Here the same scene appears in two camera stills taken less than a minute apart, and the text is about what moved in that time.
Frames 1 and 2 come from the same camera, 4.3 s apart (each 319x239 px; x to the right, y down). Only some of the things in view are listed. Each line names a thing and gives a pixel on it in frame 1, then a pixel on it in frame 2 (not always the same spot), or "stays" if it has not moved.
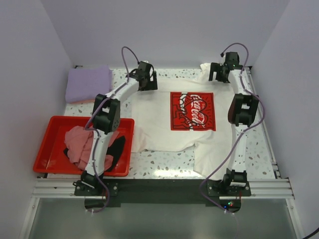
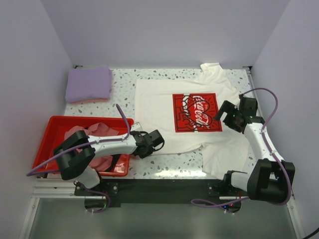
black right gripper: (215, 67) → (226, 107)
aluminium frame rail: (261, 188) stays
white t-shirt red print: (185, 112) stays
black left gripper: (152, 85) → (149, 152)
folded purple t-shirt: (85, 83) stays
